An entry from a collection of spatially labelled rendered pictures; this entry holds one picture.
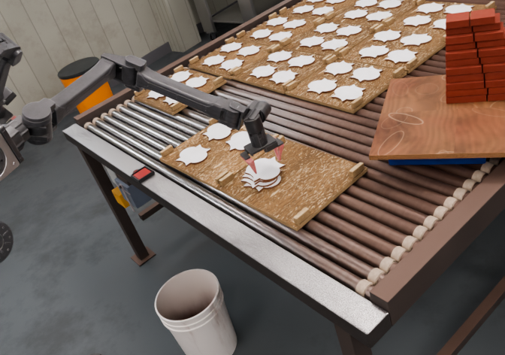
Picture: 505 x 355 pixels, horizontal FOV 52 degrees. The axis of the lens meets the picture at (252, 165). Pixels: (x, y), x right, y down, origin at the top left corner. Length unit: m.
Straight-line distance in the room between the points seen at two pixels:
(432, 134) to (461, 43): 0.30
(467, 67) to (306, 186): 0.64
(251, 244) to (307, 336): 0.98
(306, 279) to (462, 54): 0.87
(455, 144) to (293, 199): 0.53
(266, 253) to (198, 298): 1.05
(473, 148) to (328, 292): 0.60
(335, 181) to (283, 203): 0.19
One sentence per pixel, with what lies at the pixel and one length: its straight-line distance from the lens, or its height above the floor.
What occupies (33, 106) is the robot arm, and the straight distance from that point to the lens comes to 1.62.
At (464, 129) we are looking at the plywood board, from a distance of 1.74.
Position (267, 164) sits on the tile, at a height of 0.97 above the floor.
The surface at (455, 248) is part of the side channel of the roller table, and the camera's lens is 1.54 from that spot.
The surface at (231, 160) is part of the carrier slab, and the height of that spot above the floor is 0.94.
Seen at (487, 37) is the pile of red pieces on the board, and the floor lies 1.25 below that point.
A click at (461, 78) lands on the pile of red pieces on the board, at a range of 1.85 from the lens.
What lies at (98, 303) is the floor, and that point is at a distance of 3.19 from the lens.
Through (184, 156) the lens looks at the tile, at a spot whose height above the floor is 0.94.
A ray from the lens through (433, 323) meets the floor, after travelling 2.51.
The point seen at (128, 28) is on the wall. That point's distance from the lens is 6.09.
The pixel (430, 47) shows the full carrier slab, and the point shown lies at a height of 0.94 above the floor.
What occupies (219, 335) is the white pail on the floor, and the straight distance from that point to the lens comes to 2.45.
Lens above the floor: 1.99
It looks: 33 degrees down
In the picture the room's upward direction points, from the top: 18 degrees counter-clockwise
